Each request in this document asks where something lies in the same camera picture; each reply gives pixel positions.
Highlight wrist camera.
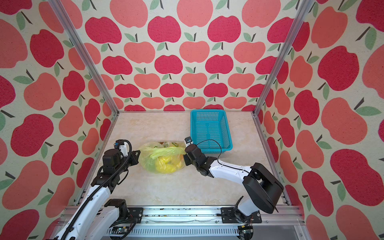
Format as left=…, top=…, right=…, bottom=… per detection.
left=115, top=140, right=130, bottom=157
left=185, top=137, right=194, bottom=147

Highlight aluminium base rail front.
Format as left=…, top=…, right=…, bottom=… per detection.
left=50, top=204, right=310, bottom=240

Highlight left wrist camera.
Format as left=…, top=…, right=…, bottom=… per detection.
left=115, top=140, right=130, bottom=157

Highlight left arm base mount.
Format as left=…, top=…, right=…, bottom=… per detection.
left=103, top=199, right=144, bottom=226

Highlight aluminium post right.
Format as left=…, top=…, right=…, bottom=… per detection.
left=252, top=0, right=315, bottom=119

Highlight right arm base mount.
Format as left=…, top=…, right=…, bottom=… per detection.
left=217, top=196, right=262, bottom=224

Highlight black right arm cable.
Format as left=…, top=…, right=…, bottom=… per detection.
left=194, top=139, right=251, bottom=175

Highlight aluminium post left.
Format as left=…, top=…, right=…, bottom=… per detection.
left=48, top=0, right=119, bottom=116

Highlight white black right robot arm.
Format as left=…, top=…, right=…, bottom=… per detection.
left=184, top=144, right=284, bottom=223

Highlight turquoise plastic basket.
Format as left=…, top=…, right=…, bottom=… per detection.
left=190, top=110, right=233, bottom=154

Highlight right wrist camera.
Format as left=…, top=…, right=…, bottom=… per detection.
left=185, top=137, right=194, bottom=147

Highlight aluminium post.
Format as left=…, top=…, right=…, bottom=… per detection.
left=48, top=0, right=119, bottom=116
left=252, top=0, right=315, bottom=119

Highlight yellow plastic bag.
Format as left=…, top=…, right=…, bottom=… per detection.
left=139, top=142, right=186, bottom=175

